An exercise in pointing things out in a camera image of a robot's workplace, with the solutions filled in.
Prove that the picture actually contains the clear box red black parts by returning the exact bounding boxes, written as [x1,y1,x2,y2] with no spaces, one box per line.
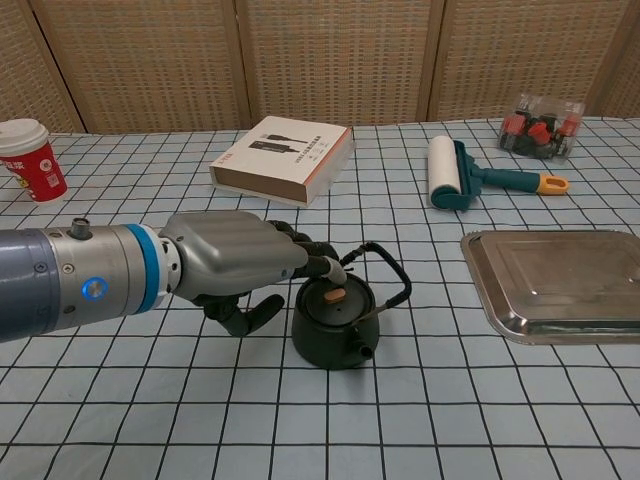
[496,92,588,163]

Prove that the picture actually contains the teal lint roller orange tip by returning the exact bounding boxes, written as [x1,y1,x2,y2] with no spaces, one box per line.
[426,135,571,213]

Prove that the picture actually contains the woven bamboo folding screen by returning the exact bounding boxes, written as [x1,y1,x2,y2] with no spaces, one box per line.
[0,0,640,136]

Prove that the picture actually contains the black teapot lid brown knob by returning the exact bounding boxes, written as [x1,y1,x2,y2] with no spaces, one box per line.
[301,276,375,329]

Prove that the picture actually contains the red paper coffee cup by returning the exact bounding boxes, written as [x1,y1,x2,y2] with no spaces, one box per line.
[0,118,69,206]

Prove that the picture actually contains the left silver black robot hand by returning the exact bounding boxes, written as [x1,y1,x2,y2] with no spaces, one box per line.
[158,210,349,338]

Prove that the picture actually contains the black cast iron teapot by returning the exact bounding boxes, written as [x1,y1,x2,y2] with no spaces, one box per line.
[291,241,413,371]

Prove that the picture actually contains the blue checked tablecloth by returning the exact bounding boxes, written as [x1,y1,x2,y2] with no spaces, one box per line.
[0,116,640,480]

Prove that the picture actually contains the stainless steel tray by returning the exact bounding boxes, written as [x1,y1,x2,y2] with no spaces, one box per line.
[459,229,640,348]

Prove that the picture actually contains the white cable product box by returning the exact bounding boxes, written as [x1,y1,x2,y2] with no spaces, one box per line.
[208,115,358,208]

